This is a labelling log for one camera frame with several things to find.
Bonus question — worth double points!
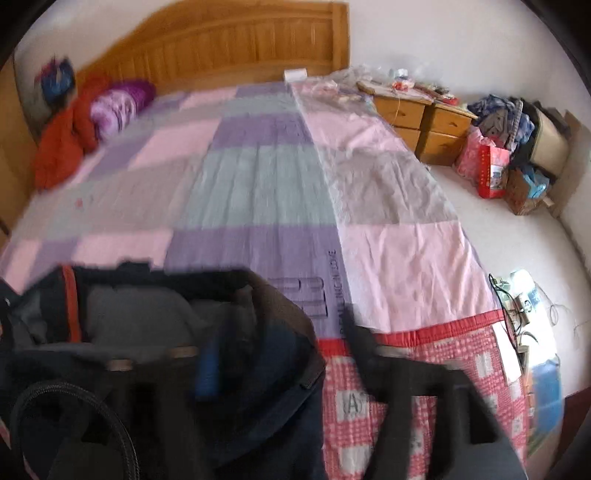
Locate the pastel patchwork quilt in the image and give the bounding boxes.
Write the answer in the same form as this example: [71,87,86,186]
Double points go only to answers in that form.
[0,76,502,342]

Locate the purple floral pillow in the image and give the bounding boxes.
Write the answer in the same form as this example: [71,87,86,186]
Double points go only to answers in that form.
[89,78,157,136]

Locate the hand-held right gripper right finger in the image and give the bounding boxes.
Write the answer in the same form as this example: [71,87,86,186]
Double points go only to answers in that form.
[345,313,528,480]

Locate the wooden nightstand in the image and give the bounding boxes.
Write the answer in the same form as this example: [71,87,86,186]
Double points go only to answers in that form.
[372,90,435,162]
[414,102,478,167]

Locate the blue poster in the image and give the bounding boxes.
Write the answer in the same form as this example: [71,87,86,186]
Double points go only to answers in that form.
[501,268,565,455]

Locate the orange padded jacket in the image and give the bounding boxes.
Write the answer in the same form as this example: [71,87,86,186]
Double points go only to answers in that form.
[33,73,112,191]

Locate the black braided cable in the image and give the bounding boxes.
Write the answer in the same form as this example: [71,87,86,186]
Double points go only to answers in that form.
[10,379,138,480]

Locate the wooden bed headboard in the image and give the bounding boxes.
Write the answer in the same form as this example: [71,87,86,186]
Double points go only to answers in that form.
[74,1,350,95]

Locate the navy padded jacket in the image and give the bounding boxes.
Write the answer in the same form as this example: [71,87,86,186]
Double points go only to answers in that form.
[0,259,328,480]

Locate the red checked mat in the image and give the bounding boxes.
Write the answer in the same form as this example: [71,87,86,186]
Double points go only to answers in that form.
[316,308,531,480]

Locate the red gift bag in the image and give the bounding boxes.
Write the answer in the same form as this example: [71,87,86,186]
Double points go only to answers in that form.
[455,127,512,200]

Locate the pile of blue clothes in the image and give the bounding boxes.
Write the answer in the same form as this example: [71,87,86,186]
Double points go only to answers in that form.
[471,93,536,153]

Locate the wooden wardrobe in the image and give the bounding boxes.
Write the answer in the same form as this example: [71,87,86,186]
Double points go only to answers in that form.
[0,60,40,241]

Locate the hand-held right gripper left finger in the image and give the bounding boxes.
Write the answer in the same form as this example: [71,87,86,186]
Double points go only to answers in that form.
[13,331,221,480]

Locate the blue and red bag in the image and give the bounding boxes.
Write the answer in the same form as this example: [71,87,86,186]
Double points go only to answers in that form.
[37,56,77,100]

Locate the open cardboard box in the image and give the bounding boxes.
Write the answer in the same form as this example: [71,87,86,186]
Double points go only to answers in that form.
[503,167,555,217]

